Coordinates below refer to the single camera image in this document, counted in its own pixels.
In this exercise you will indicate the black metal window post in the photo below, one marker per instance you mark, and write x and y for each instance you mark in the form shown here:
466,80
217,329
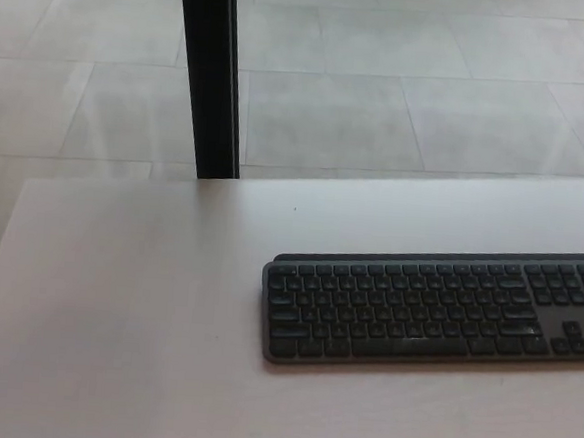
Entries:
209,73

